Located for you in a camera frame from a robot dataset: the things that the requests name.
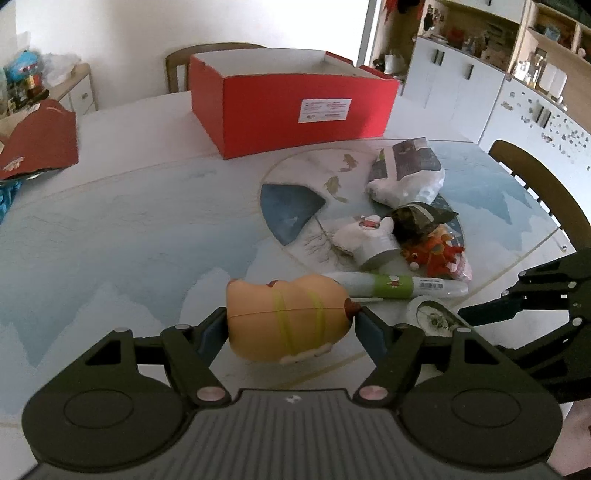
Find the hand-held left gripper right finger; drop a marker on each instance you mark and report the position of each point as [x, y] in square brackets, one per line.
[371, 337]

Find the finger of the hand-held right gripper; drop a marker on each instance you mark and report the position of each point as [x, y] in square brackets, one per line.
[549, 369]
[517, 302]

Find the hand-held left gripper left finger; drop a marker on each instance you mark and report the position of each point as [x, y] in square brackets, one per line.
[213, 330]

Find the green and white tube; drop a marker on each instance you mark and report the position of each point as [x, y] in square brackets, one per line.
[392, 286]

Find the pink paper packet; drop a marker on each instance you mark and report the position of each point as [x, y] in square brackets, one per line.
[461, 270]

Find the peach pig toy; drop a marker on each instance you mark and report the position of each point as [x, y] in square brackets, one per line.
[277, 318]

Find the red cardboard box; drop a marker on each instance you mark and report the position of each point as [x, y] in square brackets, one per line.
[258, 115]

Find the white tape roll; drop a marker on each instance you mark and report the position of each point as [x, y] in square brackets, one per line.
[413, 314]

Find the white cylinder bottle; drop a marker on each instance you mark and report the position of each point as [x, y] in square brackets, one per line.
[378, 256]

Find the dark snack packet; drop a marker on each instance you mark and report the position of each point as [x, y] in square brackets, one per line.
[420, 219]

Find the wooden chair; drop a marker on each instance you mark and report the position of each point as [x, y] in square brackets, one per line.
[178, 69]
[531, 170]

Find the white plastic bag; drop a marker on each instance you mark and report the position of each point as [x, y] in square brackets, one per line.
[406, 184]

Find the glass jars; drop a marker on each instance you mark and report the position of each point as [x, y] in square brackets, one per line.
[540, 74]

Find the blue gloves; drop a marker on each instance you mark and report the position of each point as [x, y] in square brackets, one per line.
[8, 198]

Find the red box lid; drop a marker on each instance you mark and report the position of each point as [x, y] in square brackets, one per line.
[41, 138]

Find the white side cabinet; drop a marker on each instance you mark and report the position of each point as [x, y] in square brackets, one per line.
[83, 97]

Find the wooden shelf unit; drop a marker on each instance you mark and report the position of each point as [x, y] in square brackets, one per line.
[521, 27]

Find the clear plastic bag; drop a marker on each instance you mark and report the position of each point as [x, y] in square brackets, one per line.
[60, 67]

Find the blue toy package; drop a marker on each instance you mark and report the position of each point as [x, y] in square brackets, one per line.
[23, 64]

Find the white wall cabinet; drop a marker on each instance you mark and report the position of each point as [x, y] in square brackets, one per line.
[461, 83]

